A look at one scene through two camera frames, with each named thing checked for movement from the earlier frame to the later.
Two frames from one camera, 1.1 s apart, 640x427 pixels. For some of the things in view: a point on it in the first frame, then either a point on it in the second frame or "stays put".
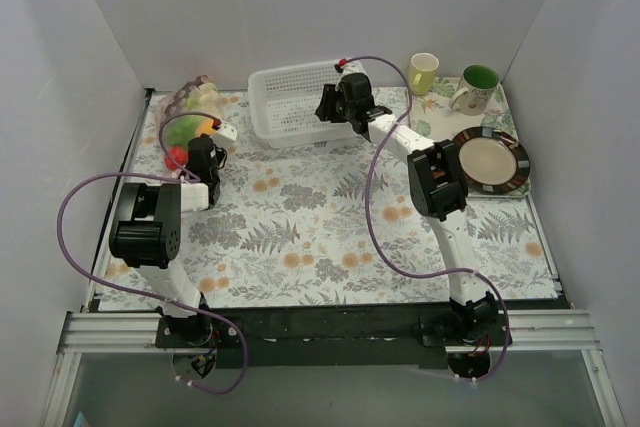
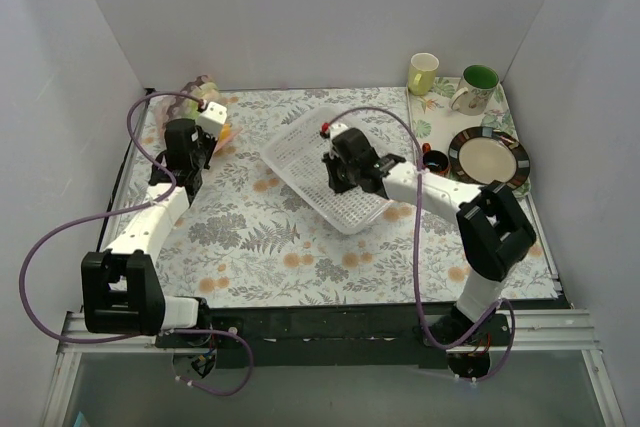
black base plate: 319,337 stays put
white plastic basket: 282,106 to 293,149
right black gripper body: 330,104 to 333,175
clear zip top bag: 189,111 stays put
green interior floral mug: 478,83 stays put
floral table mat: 332,225 stays put
